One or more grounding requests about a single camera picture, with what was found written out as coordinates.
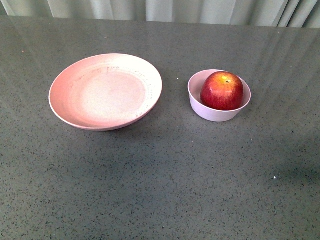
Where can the pale pink bowl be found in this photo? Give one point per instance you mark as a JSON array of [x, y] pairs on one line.
[[194, 89]]

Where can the white curtain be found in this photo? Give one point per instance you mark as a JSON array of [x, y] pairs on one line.
[[266, 13]]

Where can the pink plate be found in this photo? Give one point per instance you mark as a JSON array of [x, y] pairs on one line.
[[105, 92]]

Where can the red apple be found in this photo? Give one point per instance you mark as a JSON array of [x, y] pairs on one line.
[[222, 91]]

